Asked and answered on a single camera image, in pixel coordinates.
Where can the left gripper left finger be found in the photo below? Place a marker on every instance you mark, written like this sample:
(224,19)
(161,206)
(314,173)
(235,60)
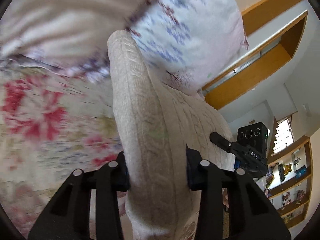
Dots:
(67,214)

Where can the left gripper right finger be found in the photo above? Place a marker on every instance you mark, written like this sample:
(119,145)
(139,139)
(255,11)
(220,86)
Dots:
(251,214)

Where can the beige cable-knit sweater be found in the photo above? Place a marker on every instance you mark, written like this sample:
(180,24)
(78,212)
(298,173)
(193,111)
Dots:
(156,125)

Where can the floral bed sheet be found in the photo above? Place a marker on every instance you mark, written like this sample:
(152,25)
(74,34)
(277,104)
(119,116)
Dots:
(50,125)

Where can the blue lavender print pillow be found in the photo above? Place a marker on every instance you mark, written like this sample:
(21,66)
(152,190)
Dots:
(187,43)

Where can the pink floral pillow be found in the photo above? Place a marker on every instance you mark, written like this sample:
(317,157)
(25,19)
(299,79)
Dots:
(66,37)

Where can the black camera box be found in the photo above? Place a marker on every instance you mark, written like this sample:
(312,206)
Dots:
(254,138)

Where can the wooden wall shelf unit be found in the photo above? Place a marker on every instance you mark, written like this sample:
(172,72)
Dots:
(290,181)

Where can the wooden headboard frame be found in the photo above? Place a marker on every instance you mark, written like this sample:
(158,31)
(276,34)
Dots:
(265,59)

